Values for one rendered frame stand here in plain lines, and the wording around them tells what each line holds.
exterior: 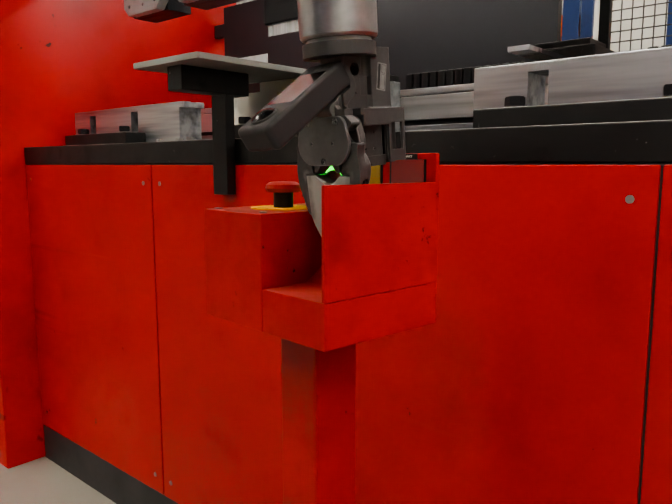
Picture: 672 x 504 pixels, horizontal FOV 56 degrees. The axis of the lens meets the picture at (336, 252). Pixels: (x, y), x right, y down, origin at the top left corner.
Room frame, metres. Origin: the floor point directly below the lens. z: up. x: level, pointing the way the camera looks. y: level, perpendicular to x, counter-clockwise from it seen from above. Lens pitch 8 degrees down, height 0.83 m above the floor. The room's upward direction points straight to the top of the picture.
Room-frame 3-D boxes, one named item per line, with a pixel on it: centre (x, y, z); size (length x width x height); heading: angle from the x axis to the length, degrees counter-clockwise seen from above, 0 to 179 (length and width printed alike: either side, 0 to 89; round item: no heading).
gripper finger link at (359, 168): (0.61, -0.01, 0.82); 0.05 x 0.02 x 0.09; 43
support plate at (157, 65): (1.16, 0.19, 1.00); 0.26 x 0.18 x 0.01; 139
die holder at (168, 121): (1.63, 0.51, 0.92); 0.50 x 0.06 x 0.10; 49
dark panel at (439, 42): (1.81, -0.06, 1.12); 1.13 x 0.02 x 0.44; 49
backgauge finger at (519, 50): (1.08, -0.36, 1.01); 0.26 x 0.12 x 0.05; 139
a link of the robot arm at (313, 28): (0.63, 0.00, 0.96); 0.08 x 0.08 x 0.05
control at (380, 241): (0.68, 0.02, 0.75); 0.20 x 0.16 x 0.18; 43
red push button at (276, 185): (0.71, 0.06, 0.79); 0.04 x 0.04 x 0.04
